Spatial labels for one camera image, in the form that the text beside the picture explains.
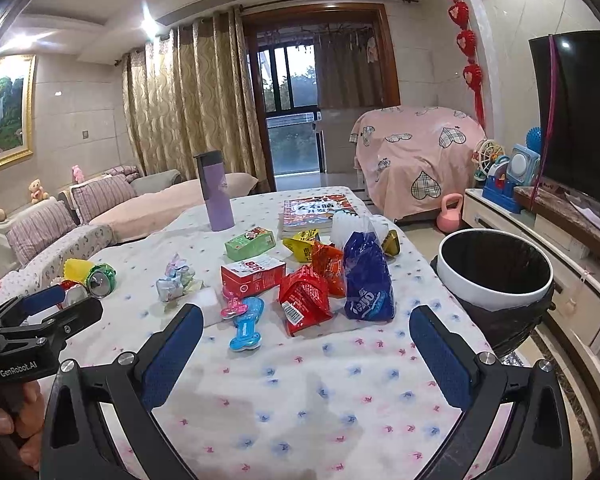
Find silver candy wrapper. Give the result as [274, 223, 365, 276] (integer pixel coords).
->
[155, 254, 204, 304]

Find pink toy package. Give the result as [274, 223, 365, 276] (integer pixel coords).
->
[221, 287, 248, 320]

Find red and white carton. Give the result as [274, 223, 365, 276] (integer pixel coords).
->
[220, 255, 286, 299]

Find blue fish toy package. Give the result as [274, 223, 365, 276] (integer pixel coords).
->
[228, 297, 265, 352]

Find green snack box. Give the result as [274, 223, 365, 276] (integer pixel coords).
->
[225, 226, 276, 261]

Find blue Oreo bag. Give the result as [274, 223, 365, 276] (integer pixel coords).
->
[343, 232, 396, 323]

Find red snack bag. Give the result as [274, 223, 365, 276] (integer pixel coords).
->
[278, 266, 332, 337]

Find yellow snack wrapper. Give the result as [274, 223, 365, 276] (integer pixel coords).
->
[283, 229, 320, 263]

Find orange snack bag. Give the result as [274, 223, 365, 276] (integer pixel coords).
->
[311, 242, 346, 298]

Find white foam fruit net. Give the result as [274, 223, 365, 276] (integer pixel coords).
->
[330, 211, 391, 249]

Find white trash bin black liner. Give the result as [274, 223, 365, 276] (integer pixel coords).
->
[431, 229, 555, 358]

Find person's left hand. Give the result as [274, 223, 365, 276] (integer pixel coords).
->
[0, 382, 45, 471]

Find silver crushed can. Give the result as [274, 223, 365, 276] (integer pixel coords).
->
[57, 281, 88, 310]

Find yellow cup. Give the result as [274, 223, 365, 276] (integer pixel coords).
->
[64, 258, 95, 285]

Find green crushed soda can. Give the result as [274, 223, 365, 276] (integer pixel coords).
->
[85, 263, 117, 298]

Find sofa with pink covers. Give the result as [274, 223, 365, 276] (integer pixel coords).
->
[0, 164, 259, 311]

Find striped pillow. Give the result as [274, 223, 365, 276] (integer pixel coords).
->
[69, 174, 136, 224]
[6, 200, 78, 266]

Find teddy bear toy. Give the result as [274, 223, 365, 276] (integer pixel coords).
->
[28, 179, 48, 204]

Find pink plush toy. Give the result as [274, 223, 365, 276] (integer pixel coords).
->
[71, 165, 85, 184]

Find white TV cabinet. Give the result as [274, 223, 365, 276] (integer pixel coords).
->
[462, 186, 600, 356]

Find purple thermos bottle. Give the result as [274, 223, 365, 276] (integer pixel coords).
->
[195, 151, 235, 232]

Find framed landscape painting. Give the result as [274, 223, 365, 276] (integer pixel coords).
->
[0, 54, 36, 169]

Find white floral tablecloth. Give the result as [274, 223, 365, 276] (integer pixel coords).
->
[64, 192, 489, 479]

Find pink kettlebell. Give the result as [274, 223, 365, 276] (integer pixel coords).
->
[436, 193, 464, 234]

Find gold foil pouch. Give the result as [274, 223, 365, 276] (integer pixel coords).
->
[381, 230, 401, 258]

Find blue toy play set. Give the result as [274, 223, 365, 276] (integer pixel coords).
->
[482, 155, 521, 214]

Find colourful children's book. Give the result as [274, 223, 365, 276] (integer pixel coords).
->
[278, 194, 358, 237]

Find gold curtains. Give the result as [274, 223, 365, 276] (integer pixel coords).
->
[121, 8, 272, 192]

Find light blue toy speaker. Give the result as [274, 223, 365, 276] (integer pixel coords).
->
[506, 144, 541, 186]

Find pink hula hoop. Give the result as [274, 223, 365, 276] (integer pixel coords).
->
[530, 35, 559, 207]

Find ferris wheel toy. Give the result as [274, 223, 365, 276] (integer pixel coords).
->
[471, 139, 505, 182]

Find blue spiky ball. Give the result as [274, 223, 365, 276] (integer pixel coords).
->
[526, 127, 543, 155]

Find pink heart-patterned cover furniture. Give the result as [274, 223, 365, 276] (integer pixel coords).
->
[350, 105, 486, 221]

